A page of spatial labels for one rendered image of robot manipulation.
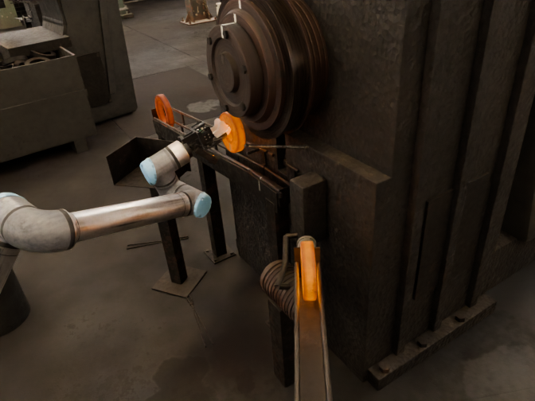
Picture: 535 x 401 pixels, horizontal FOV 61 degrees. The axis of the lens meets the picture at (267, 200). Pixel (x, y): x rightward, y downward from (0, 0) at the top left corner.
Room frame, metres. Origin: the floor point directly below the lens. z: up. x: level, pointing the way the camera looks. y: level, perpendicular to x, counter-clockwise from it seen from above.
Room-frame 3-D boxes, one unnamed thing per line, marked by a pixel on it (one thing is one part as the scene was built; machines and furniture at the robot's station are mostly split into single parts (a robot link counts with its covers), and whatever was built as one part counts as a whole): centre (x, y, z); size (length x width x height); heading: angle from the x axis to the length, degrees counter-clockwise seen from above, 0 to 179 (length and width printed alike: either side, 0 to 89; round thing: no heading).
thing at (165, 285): (1.76, 0.49, 0.36); 0.26 x 0.20 x 0.72; 65
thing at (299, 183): (1.27, -0.14, 0.68); 0.11 x 0.08 x 0.24; 120
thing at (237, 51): (1.42, 0.08, 1.11); 0.28 x 0.06 x 0.28; 30
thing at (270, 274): (1.11, -0.06, 0.27); 0.22 x 0.13 x 0.53; 30
